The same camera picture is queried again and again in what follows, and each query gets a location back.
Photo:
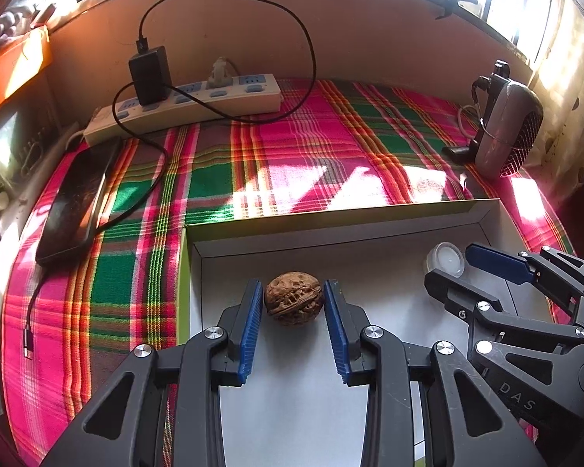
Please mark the white round cream jar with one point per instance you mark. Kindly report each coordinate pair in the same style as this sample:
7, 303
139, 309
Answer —
445, 257

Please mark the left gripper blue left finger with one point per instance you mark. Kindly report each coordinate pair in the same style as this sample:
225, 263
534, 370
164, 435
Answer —
244, 333

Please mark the brown walnut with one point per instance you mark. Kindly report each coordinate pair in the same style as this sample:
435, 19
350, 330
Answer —
294, 298

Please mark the white power strip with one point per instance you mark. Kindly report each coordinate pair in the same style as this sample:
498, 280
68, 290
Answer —
245, 96

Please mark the small black usb stick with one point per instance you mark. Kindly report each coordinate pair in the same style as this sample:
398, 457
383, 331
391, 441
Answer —
459, 155

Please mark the black charger adapter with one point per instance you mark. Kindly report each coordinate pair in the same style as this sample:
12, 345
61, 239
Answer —
151, 76

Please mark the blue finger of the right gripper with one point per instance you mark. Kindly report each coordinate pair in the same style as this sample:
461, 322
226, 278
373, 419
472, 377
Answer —
511, 268
462, 299

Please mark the black smartphone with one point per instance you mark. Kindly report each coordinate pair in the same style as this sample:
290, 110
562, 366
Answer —
73, 216

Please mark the plaid pink green bedspread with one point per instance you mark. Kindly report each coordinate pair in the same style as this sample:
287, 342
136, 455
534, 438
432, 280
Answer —
351, 145

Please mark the grey portable fan heater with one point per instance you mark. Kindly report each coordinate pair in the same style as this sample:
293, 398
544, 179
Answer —
510, 124

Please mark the white plug in strip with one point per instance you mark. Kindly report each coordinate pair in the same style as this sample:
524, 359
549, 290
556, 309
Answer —
222, 73

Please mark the cream patterned curtain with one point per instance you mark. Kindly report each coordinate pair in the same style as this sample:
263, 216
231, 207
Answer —
557, 158

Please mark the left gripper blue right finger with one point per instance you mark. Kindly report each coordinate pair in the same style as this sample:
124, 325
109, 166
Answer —
345, 325

